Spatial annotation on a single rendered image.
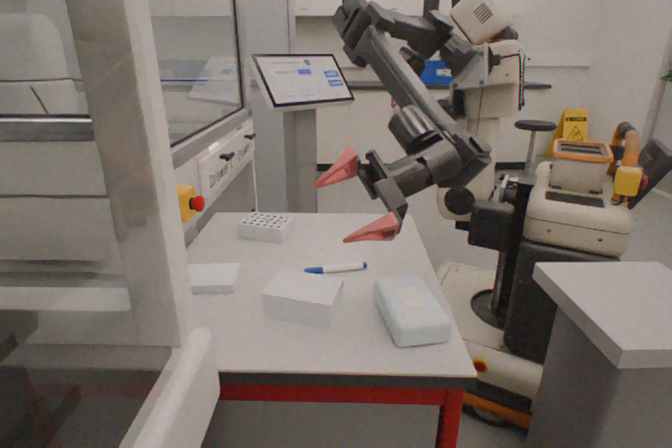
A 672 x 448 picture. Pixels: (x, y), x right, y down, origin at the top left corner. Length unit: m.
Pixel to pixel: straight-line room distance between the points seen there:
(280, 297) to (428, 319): 0.25
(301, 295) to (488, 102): 0.92
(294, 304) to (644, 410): 0.68
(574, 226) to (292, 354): 0.86
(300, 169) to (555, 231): 1.40
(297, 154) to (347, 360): 1.66
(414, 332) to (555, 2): 4.96
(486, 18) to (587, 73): 4.35
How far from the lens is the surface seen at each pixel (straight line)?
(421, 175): 0.58
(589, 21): 5.60
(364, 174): 0.61
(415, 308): 0.70
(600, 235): 1.27
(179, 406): 0.44
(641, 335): 0.87
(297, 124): 2.17
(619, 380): 0.93
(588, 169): 1.38
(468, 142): 0.64
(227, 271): 0.87
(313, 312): 0.70
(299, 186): 2.26
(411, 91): 0.74
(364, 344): 0.69
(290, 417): 0.74
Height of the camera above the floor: 1.21
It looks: 21 degrees down
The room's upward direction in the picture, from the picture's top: straight up
